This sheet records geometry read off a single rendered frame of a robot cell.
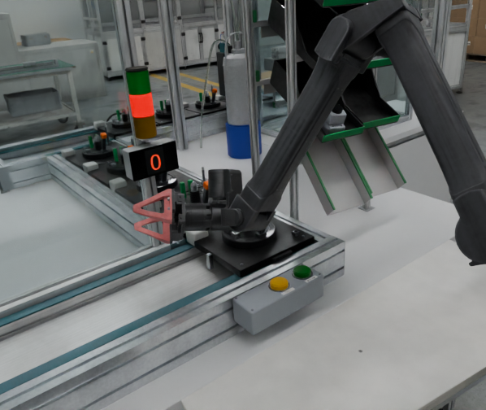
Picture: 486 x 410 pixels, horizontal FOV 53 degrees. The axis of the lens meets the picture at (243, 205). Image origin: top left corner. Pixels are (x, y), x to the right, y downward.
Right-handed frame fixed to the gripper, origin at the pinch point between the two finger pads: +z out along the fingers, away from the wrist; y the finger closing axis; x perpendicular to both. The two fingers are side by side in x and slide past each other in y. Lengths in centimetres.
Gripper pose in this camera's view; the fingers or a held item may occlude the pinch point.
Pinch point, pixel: (137, 217)
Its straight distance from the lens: 100.4
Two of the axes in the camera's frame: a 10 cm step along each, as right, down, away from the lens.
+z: -9.8, 0.1, -1.9
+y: 1.7, -4.0, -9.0
